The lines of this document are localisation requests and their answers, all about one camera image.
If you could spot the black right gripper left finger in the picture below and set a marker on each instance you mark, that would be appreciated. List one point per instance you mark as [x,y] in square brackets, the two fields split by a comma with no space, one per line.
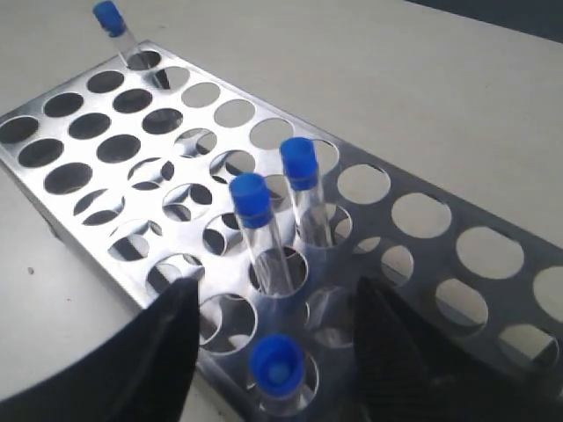
[142,373]

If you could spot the stainless steel test tube rack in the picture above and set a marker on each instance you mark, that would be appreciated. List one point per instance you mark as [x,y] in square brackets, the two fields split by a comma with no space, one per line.
[317,268]

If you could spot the blue-capped tube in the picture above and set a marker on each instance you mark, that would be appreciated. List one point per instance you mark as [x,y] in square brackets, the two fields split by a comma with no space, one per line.
[301,171]
[255,216]
[127,47]
[277,364]

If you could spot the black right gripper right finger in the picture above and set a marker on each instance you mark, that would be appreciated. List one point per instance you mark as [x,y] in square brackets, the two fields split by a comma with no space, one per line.
[407,370]

